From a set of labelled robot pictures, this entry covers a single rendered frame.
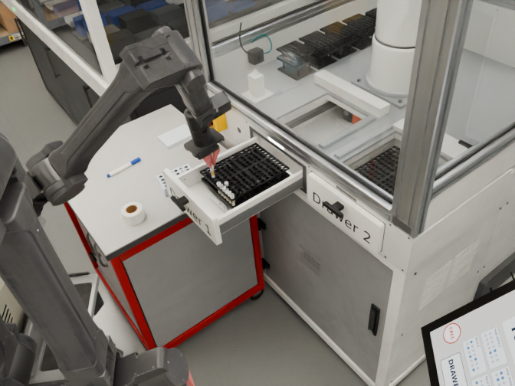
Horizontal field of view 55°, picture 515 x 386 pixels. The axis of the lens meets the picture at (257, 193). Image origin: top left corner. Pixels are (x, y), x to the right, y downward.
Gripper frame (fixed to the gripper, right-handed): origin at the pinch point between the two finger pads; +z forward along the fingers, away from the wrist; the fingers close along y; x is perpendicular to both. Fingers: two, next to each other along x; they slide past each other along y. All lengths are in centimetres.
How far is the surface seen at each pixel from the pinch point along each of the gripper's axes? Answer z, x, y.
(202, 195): 13.6, 4.6, -4.1
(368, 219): 7.8, -42.5, 20.7
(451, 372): -2, -84, -2
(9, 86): 93, 304, -20
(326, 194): 9.8, -26.1, 20.7
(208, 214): 3.9, -12.6, -10.6
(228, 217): 8.9, -13.2, -5.1
